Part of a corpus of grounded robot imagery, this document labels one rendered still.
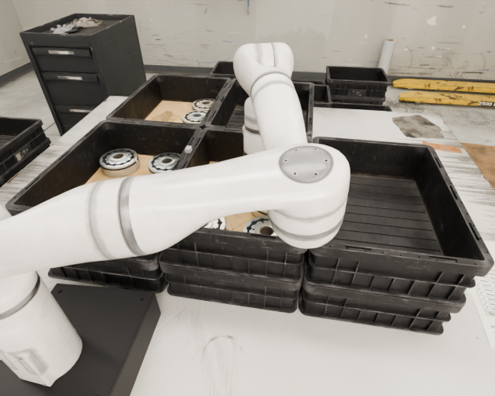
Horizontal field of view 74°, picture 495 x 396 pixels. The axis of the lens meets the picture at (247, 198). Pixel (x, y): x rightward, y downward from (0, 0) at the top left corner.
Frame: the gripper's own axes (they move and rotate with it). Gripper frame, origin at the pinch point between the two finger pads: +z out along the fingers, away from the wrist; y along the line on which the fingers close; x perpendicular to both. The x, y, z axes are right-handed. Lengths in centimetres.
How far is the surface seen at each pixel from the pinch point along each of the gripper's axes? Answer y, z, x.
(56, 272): -47, 13, -15
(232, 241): -4.1, -6.2, -19.7
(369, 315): 24.1, 12.2, -20.8
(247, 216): -2.6, 2.4, -3.3
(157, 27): -134, 33, 340
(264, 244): 1.7, -6.4, -20.2
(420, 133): 63, 15, 67
